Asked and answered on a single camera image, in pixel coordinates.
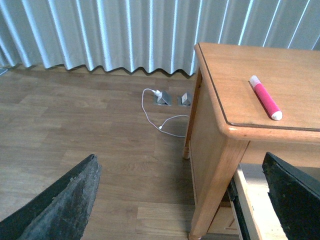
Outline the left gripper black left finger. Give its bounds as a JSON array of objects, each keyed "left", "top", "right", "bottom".
[{"left": 0, "top": 154, "right": 102, "bottom": 240}]

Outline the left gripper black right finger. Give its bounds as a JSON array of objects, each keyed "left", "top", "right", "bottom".
[{"left": 262, "top": 152, "right": 320, "bottom": 240}]

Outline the wooden top drawer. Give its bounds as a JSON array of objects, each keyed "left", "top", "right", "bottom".
[{"left": 228, "top": 163, "right": 320, "bottom": 240}]

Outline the pink marker with white cap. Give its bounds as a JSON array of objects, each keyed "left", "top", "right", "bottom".
[{"left": 249, "top": 75, "right": 283, "bottom": 121}]

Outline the wooden nightstand cabinet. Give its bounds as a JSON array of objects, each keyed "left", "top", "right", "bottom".
[{"left": 183, "top": 42, "right": 320, "bottom": 240}]

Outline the floor socket with label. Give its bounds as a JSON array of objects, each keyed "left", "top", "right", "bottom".
[{"left": 177, "top": 91, "right": 192, "bottom": 107}]

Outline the floor socket with white plug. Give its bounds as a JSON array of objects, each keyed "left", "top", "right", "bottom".
[{"left": 153, "top": 90, "right": 172, "bottom": 106}]

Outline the grey pleated curtain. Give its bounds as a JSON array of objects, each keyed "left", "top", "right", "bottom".
[{"left": 0, "top": 0, "right": 320, "bottom": 75}]

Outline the white charging cable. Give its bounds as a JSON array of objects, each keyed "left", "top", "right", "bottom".
[{"left": 141, "top": 88, "right": 190, "bottom": 138}]

